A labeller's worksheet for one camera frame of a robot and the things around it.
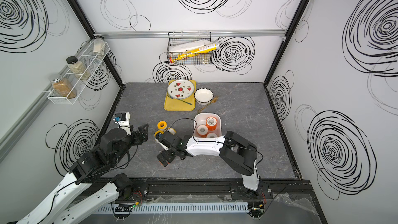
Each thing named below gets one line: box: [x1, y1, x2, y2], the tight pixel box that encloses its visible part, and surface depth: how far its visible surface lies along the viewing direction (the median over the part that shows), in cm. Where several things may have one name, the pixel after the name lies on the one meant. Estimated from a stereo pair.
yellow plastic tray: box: [163, 79, 197, 111], surface depth 111 cm
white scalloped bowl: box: [194, 87, 215, 106], surface depth 114 cm
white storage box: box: [192, 113, 222, 138], surface depth 96 cm
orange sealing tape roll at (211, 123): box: [206, 116, 218, 131], surface depth 96 cm
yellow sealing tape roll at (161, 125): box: [157, 120, 168, 131], surface depth 98 cm
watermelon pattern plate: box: [167, 79, 195, 100], surface depth 118 cm
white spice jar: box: [93, 35, 106, 55], surface depth 88 cm
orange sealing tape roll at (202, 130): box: [196, 124, 209, 138], surface depth 95 cm
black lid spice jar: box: [65, 56, 92, 81], surface depth 72 cm
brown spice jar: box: [49, 74, 78, 100], surface depth 65 cm
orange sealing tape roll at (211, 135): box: [206, 132, 218, 138], surface depth 93 cm
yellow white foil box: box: [168, 38, 221, 54], surface depth 89 cm
